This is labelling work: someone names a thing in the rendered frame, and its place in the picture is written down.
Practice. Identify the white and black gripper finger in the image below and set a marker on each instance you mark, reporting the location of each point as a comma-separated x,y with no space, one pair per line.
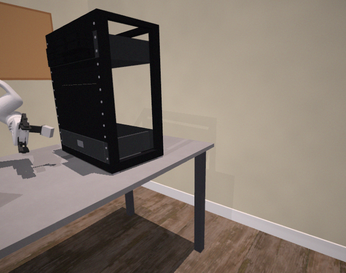
21,148
24,125

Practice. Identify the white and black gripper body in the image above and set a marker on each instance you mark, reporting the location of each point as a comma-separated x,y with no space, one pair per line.
16,132

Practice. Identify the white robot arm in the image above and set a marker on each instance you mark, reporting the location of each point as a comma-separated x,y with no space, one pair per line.
11,101

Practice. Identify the black server rack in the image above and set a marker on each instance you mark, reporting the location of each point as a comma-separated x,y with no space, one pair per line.
81,55

